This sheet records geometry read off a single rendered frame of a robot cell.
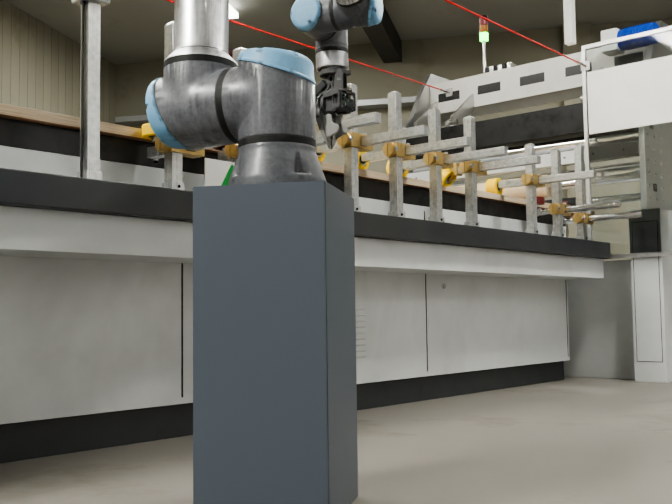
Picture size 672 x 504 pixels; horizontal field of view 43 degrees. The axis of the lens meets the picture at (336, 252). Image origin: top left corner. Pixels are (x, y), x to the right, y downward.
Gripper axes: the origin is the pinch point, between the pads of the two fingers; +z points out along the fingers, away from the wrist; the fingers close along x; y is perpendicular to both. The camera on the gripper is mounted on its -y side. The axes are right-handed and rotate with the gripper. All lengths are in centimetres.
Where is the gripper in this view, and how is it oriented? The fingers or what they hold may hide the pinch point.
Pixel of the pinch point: (328, 144)
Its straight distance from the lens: 237.1
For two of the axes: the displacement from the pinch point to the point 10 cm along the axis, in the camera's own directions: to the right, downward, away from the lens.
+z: 0.3, 10.0, -0.8
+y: 7.5, -0.7, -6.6
